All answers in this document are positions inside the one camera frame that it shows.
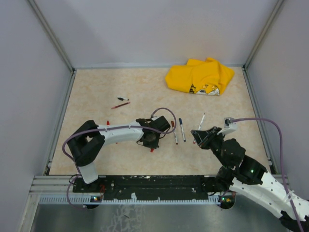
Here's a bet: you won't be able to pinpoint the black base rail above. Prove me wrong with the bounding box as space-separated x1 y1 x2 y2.
73 175 228 201

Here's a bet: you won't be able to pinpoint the white slotted cable duct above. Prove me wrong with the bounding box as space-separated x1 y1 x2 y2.
39 194 220 205

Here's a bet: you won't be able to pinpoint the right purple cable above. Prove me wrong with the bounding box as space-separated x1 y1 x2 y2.
231 117 305 232

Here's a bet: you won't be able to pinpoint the yellow folded t-shirt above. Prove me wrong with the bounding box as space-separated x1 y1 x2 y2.
165 58 235 96

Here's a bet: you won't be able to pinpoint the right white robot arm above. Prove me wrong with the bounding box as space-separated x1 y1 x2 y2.
191 127 309 232

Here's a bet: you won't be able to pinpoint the black capped marker pen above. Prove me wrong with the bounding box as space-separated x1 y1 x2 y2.
117 96 129 101

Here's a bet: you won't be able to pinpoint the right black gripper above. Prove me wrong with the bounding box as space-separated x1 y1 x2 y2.
191 126 230 169

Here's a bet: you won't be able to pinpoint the white pen red tip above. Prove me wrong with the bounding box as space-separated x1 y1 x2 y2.
193 112 206 144

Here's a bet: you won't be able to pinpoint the white pen blue markings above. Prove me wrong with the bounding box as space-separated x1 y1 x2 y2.
173 126 179 145

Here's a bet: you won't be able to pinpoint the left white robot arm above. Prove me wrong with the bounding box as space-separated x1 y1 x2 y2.
66 116 171 192

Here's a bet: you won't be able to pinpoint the dark red pen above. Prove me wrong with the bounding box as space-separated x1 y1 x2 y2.
111 102 131 109

